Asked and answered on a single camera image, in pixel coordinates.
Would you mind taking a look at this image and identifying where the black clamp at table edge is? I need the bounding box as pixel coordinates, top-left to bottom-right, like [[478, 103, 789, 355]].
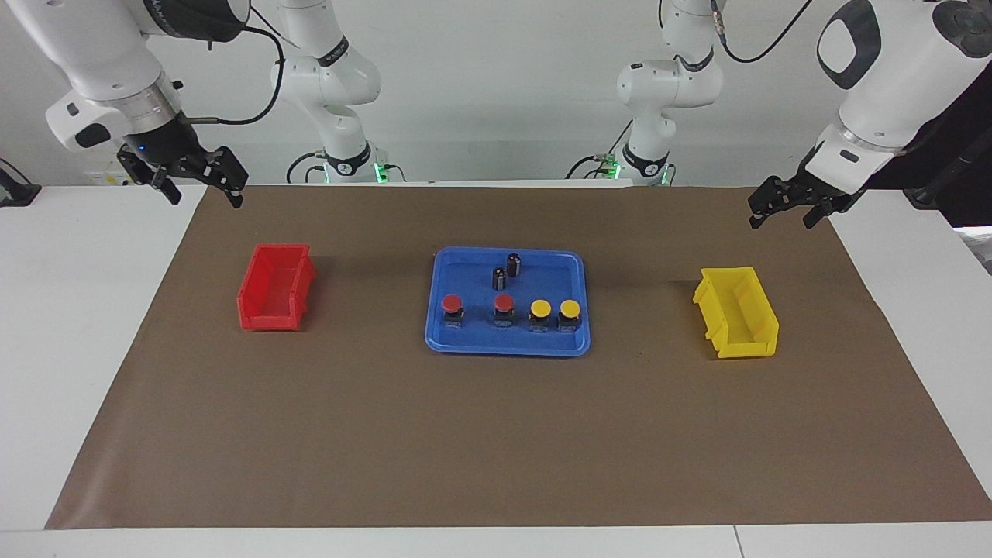
[[0, 159, 42, 208]]

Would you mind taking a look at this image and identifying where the black background panel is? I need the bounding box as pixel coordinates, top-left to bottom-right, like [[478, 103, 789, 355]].
[[866, 66, 992, 227]]

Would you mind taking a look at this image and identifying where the yellow plastic bin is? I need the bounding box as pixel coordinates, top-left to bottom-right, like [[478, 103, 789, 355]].
[[692, 267, 780, 360]]

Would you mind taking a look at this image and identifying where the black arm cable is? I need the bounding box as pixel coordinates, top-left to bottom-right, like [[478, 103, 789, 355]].
[[709, 0, 815, 64], [184, 6, 288, 126]]

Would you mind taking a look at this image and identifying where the black right base cable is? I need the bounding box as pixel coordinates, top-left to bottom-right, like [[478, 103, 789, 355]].
[[285, 151, 330, 185]]

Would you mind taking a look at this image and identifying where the red plastic bin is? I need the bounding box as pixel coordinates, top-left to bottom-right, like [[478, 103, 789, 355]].
[[236, 243, 317, 332]]

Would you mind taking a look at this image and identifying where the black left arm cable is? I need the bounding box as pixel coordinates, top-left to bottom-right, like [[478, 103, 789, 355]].
[[709, 0, 815, 64]]

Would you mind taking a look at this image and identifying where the brown paper mat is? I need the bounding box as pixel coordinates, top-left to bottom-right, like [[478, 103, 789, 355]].
[[45, 184, 992, 530]]

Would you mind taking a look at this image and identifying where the black base cable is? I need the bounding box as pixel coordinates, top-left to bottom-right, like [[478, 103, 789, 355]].
[[285, 151, 330, 185], [564, 120, 634, 181]]

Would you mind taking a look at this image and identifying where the black left base cable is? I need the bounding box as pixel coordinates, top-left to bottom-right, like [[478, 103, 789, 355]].
[[564, 120, 634, 181]]

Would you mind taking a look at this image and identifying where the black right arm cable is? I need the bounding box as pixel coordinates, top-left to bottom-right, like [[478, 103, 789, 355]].
[[184, 6, 288, 126]]

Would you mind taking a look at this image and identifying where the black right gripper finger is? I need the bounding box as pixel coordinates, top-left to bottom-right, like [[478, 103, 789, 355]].
[[149, 167, 184, 207], [208, 145, 250, 209]]

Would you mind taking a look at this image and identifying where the blue plastic tray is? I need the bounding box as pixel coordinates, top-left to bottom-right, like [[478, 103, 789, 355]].
[[424, 246, 591, 358]]

